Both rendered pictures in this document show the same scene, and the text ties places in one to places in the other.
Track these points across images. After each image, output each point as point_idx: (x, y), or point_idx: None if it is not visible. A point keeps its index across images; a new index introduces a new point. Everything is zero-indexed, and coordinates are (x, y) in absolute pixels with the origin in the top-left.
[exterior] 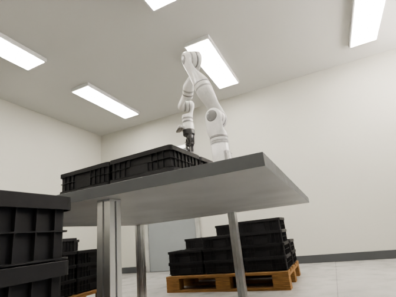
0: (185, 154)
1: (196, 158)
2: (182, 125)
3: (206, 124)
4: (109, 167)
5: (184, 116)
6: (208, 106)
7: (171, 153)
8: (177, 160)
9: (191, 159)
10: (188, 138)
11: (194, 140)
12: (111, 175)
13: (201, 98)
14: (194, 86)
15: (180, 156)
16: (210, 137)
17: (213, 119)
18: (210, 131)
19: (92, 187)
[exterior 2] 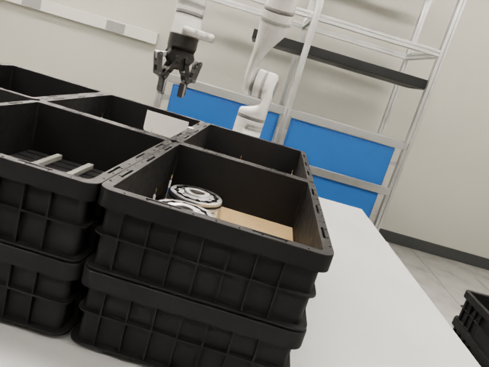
0: (251, 143)
1: (213, 132)
2: (197, 25)
3: (268, 98)
4: (302, 194)
5: (205, 6)
6: (263, 54)
7: (293, 163)
8: (276, 168)
9: (232, 144)
10: (189, 62)
11: (193, 74)
12: (289, 213)
13: (276, 41)
14: (287, 15)
15: (269, 156)
16: (261, 120)
17: (273, 95)
18: (265, 113)
19: (410, 273)
